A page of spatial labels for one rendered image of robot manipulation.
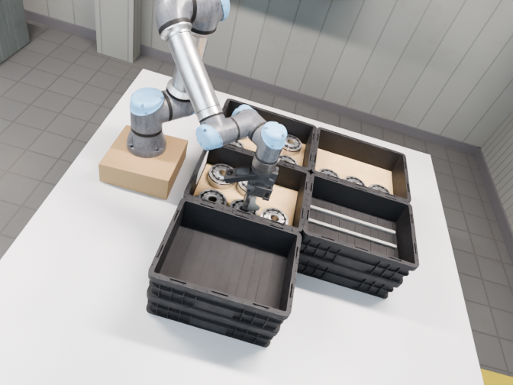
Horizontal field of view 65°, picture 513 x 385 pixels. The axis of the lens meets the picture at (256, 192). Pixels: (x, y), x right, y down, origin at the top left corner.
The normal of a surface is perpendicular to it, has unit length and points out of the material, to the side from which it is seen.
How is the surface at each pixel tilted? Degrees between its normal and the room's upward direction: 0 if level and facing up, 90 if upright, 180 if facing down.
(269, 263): 0
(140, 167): 4
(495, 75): 90
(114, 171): 90
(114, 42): 90
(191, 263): 0
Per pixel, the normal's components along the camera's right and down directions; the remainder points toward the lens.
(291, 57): -0.16, 0.69
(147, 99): 0.09, -0.66
